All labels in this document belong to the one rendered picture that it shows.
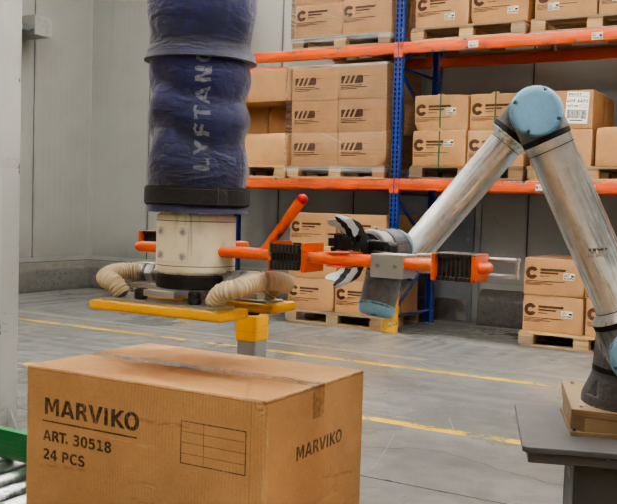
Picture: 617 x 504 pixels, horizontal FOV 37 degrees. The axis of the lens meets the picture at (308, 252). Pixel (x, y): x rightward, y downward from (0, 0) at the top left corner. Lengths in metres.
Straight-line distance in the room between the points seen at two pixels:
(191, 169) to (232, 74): 0.21
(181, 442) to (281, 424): 0.20
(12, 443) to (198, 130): 1.24
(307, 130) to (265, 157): 0.64
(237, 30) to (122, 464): 0.91
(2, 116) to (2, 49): 0.33
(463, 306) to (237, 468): 9.07
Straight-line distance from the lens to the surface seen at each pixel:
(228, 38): 1.92
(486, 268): 1.67
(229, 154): 1.91
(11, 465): 2.80
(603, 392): 2.43
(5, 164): 4.82
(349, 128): 9.86
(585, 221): 2.19
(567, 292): 9.06
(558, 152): 2.18
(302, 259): 1.80
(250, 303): 1.97
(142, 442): 1.86
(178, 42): 1.91
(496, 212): 10.60
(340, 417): 1.94
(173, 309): 1.85
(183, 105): 1.89
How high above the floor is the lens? 1.30
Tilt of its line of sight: 3 degrees down
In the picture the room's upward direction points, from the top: 2 degrees clockwise
